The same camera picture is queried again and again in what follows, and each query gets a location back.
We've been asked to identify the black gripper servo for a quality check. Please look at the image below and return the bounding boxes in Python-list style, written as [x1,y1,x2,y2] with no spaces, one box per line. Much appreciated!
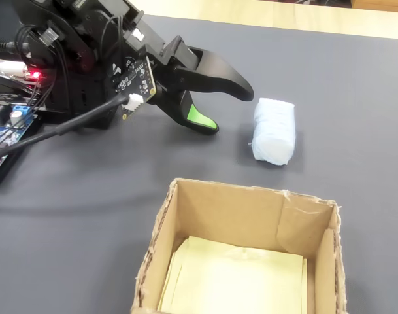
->
[122,6,254,136]

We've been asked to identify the white block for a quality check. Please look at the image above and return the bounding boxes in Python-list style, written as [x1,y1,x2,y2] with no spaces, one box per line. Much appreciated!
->
[250,97,297,167]

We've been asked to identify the open cardboard box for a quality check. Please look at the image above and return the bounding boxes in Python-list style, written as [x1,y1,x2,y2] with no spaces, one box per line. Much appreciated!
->
[130,177,348,314]

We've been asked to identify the driver board with red LED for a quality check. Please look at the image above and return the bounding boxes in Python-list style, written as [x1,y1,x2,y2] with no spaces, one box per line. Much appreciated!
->
[21,67,43,83]

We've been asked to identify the pale yellow paper sheets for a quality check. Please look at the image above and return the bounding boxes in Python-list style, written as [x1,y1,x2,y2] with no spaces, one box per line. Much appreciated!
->
[158,235,308,314]

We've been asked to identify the white USB plug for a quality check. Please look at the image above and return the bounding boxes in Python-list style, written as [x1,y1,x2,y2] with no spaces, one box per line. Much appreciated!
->
[0,61,29,79]

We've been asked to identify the brown wooden furniture edge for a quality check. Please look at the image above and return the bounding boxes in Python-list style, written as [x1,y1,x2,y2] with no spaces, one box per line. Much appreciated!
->
[350,0,398,9]

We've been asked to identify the blue controller circuit board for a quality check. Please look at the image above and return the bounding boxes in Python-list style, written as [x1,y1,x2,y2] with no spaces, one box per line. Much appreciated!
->
[0,103,35,174]

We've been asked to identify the black electronics base tray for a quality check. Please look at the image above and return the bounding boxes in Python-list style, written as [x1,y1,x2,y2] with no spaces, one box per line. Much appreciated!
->
[0,109,45,188]

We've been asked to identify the black camera circuit board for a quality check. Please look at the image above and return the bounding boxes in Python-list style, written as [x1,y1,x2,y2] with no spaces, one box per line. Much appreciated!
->
[116,55,158,120]

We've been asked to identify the thick black camera cable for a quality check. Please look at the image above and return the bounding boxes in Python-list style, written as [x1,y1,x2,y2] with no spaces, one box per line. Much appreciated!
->
[0,94,131,164]

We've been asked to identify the thin black wire bundle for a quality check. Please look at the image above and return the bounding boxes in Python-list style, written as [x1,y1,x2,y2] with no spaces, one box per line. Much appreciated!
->
[2,77,56,145]

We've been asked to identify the black power plug cable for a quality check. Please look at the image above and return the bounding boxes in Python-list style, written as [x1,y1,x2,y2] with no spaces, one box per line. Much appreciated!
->
[0,41,30,56]

